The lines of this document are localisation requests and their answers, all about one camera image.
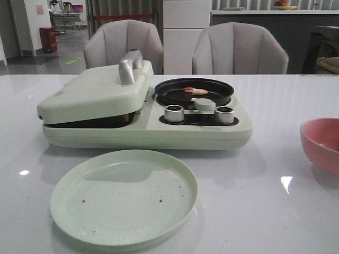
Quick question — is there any left grey upholstered chair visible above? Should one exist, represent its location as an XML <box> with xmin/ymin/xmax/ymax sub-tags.
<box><xmin>84</xmin><ymin>20</ymin><xmax>164</xmax><ymax>75</ymax></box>

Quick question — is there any fruit bowl on counter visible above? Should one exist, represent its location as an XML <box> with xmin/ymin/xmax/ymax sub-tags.
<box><xmin>272</xmin><ymin>0</ymin><xmax>298</xmax><ymax>11</ymax></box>

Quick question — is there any right grey upholstered chair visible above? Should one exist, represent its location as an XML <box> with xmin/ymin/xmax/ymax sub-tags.
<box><xmin>192</xmin><ymin>22</ymin><xmax>289</xmax><ymax>75</ymax></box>

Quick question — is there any red barrier belt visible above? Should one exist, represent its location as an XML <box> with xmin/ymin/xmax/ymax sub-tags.
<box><xmin>93</xmin><ymin>13</ymin><xmax>155</xmax><ymax>20</ymax></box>

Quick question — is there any beige cushion at right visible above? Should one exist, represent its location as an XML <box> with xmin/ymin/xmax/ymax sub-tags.
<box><xmin>316</xmin><ymin>57</ymin><xmax>339</xmax><ymax>74</ymax></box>

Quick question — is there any green sandwich maker lid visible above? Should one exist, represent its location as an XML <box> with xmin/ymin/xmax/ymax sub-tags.
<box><xmin>37</xmin><ymin>50</ymin><xmax>154</xmax><ymax>124</ymax></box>

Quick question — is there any white bread slice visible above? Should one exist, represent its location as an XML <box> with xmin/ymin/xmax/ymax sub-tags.
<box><xmin>50</xmin><ymin>112</ymin><xmax>135</xmax><ymax>129</ymax></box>

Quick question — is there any black round frying pan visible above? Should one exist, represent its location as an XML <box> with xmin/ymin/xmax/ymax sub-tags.
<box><xmin>155</xmin><ymin>78</ymin><xmax>234</xmax><ymax>109</ymax></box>

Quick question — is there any orange shrimp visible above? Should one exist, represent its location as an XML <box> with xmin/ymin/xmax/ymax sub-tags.
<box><xmin>184</xmin><ymin>87</ymin><xmax>208</xmax><ymax>95</ymax></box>

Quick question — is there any dark kitchen counter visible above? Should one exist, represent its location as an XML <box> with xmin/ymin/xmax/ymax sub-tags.
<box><xmin>211</xmin><ymin>10</ymin><xmax>338</xmax><ymax>74</ymax></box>

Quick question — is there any white refrigerator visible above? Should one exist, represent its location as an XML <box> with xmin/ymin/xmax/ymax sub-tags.
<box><xmin>163</xmin><ymin>1</ymin><xmax>211</xmax><ymax>75</ymax></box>

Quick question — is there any red trash bin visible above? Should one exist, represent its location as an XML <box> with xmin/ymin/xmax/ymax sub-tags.
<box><xmin>39</xmin><ymin>27</ymin><xmax>58</xmax><ymax>53</ymax></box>

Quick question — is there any grey upholstered chair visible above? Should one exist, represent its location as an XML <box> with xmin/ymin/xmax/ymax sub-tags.
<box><xmin>192</xmin><ymin>22</ymin><xmax>289</xmax><ymax>75</ymax></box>
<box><xmin>84</xmin><ymin>20</ymin><xmax>164</xmax><ymax>75</ymax></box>

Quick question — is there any light green round plate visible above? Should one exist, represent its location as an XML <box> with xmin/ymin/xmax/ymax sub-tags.
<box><xmin>50</xmin><ymin>150</ymin><xmax>198</xmax><ymax>251</ymax></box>

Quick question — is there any background work desk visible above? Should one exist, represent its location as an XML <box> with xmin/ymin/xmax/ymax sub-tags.
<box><xmin>47</xmin><ymin>1</ymin><xmax>87</xmax><ymax>35</ymax></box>

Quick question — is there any pink bowl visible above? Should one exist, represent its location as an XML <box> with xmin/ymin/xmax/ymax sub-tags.
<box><xmin>300</xmin><ymin>118</ymin><xmax>338</xmax><ymax>176</ymax></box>

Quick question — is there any left silver control knob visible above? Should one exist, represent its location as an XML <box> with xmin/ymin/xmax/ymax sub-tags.
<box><xmin>164</xmin><ymin>105</ymin><xmax>184</xmax><ymax>123</ymax></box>

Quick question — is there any silver control knob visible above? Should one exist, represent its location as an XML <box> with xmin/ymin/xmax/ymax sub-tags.
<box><xmin>213</xmin><ymin>106</ymin><xmax>235</xmax><ymax>124</ymax></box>
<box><xmin>164</xmin><ymin>105</ymin><xmax>184</xmax><ymax>123</ymax></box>

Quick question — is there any green breakfast maker base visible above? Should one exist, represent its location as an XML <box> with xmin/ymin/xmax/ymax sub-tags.
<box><xmin>42</xmin><ymin>88</ymin><xmax>253</xmax><ymax>150</ymax></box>

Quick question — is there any right silver control knob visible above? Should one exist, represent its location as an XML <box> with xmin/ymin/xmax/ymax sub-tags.
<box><xmin>213</xmin><ymin>106</ymin><xmax>235</xmax><ymax>124</ymax></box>

